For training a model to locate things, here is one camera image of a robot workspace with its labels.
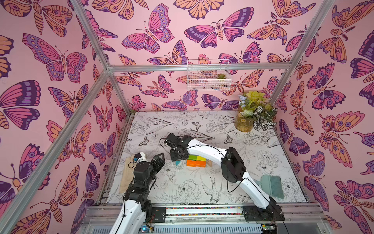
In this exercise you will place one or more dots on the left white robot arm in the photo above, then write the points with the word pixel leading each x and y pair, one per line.
pixel 137 208

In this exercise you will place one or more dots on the small potted succulent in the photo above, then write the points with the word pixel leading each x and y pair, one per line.
pixel 221 76

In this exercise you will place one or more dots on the artificial plant bouquet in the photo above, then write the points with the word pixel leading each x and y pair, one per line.
pixel 256 106

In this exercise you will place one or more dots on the yellow wooden block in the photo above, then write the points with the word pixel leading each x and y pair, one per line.
pixel 199 158

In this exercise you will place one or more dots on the orange wooden block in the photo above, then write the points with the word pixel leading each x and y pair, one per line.
pixel 201 164
pixel 191 163

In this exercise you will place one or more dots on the aluminium frame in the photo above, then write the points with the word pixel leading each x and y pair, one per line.
pixel 22 199

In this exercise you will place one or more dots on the amber glass vase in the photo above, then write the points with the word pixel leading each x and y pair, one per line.
pixel 243 124

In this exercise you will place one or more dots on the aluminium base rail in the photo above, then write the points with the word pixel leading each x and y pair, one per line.
pixel 295 218

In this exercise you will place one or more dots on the green wooden block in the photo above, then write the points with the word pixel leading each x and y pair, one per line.
pixel 193 158

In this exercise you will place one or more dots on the white wire basket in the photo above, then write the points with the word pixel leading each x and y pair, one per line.
pixel 202 76

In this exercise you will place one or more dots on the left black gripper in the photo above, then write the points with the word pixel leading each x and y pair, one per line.
pixel 160 163

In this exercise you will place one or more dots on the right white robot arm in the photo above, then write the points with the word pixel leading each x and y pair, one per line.
pixel 265 207

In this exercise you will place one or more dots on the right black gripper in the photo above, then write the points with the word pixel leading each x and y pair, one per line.
pixel 177 150

